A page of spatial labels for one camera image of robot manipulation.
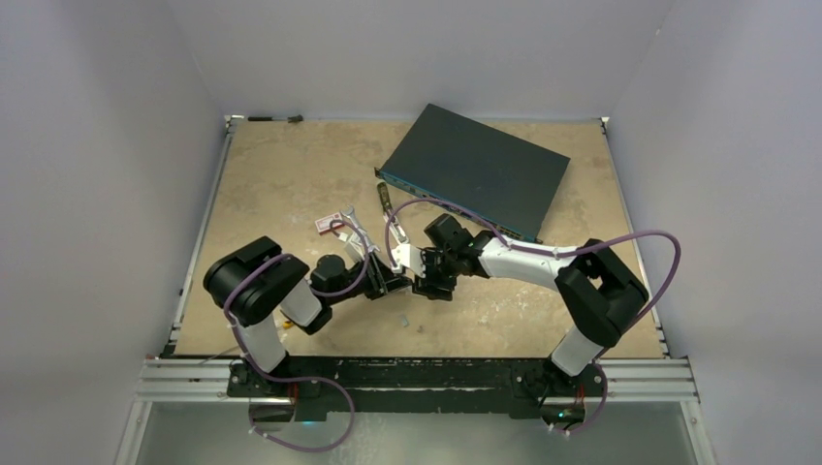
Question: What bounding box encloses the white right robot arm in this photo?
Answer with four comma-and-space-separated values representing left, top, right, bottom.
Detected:
391, 214, 649, 394

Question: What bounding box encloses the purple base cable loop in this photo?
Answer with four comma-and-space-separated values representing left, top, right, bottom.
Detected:
247, 375, 359, 455

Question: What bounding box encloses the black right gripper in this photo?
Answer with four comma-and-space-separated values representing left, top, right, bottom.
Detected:
413, 247, 462, 301

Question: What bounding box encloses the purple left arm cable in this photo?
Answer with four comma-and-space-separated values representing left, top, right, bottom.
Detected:
221, 219, 375, 387

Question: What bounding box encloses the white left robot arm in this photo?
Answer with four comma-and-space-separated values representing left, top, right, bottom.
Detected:
203, 236, 412, 396

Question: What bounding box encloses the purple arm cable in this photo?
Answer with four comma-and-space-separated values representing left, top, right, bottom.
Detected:
384, 197, 682, 360
221, 219, 375, 387

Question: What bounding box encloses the dark blue network switch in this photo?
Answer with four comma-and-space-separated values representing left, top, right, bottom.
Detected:
375, 104, 570, 242

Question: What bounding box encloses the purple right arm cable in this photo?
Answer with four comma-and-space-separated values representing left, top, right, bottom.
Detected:
384, 197, 682, 360

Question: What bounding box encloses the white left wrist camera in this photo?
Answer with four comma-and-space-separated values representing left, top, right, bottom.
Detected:
337, 232, 370, 262

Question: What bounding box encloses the red staple box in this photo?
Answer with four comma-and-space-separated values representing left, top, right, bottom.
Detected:
314, 213, 345, 235

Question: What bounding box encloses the black screwdriver at wall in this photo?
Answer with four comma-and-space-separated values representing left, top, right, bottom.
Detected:
246, 114, 304, 124

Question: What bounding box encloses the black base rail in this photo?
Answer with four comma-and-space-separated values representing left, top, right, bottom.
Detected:
227, 356, 606, 425

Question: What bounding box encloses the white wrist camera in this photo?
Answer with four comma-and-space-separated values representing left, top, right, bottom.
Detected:
390, 243, 426, 277
337, 232, 370, 262

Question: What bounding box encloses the green and white stapler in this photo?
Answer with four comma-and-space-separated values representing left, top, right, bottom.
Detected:
376, 180, 410, 244

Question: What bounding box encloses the silver open-end wrench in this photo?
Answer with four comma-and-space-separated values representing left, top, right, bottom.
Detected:
340, 204, 366, 234

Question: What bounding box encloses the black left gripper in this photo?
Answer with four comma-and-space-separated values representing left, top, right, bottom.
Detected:
328, 251, 412, 305

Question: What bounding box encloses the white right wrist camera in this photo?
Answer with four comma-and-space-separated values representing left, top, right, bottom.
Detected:
390, 243, 426, 277

